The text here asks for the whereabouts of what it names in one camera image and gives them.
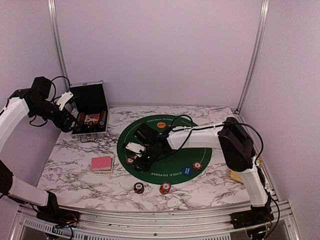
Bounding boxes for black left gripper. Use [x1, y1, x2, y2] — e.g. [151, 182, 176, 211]
[30, 99, 81, 133]

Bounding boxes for orange big blind button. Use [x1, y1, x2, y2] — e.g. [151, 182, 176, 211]
[157, 122, 166, 129]

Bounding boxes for red chips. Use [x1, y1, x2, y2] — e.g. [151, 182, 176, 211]
[126, 157, 135, 165]
[192, 162, 203, 171]

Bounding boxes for blue small blind button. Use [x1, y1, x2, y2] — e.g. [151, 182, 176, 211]
[181, 167, 193, 176]

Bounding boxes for red five chip stack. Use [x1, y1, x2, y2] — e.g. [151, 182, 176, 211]
[159, 182, 171, 195]

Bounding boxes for black hundred chip stack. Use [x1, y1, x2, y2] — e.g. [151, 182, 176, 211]
[133, 182, 145, 194]

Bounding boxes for red playing card deck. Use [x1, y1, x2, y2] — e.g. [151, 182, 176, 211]
[91, 156, 114, 172]

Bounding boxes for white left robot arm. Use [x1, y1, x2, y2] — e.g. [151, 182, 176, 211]
[0, 76, 80, 225]

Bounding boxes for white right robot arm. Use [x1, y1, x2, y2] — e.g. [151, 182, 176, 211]
[120, 117, 274, 229]

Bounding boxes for chip row in case left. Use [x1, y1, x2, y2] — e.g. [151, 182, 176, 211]
[77, 112, 86, 126]

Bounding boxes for chip row in case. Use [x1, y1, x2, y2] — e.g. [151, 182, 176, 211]
[98, 110, 107, 128]
[77, 112, 86, 126]

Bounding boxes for boxed card deck in case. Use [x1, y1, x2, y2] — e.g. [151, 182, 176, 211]
[83, 113, 100, 126]

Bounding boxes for aluminium poker case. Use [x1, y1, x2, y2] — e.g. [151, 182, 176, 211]
[70, 80, 109, 143]

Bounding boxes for round green poker mat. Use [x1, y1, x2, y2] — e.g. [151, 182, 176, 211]
[117, 114, 212, 185]

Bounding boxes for chip row in case right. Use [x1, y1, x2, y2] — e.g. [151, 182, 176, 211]
[98, 110, 107, 128]

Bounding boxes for woven bamboo basket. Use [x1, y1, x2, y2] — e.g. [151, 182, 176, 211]
[229, 156, 263, 183]

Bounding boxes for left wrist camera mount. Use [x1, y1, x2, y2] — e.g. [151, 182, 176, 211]
[56, 91, 74, 111]

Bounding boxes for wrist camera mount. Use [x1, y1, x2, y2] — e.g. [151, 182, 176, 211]
[56, 91, 74, 111]
[125, 142, 146, 154]

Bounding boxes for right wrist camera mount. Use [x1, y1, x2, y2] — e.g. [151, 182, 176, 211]
[125, 142, 146, 154]

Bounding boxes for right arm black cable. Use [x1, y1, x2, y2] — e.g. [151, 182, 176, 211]
[169, 114, 265, 161]

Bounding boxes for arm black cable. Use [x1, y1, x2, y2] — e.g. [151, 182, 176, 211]
[28, 75, 72, 127]
[169, 114, 265, 161]

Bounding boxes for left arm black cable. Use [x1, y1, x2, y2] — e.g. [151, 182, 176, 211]
[28, 75, 72, 127]

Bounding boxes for aluminium front rail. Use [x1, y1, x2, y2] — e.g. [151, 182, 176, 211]
[7, 200, 302, 240]

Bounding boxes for aluminium frame post left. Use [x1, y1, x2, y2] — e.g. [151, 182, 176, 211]
[47, 0, 69, 78]

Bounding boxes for aluminium frame post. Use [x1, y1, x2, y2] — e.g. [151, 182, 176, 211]
[47, 0, 69, 78]
[234, 0, 270, 115]

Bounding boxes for aluminium frame post right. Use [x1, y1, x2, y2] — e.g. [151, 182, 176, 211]
[234, 0, 270, 115]

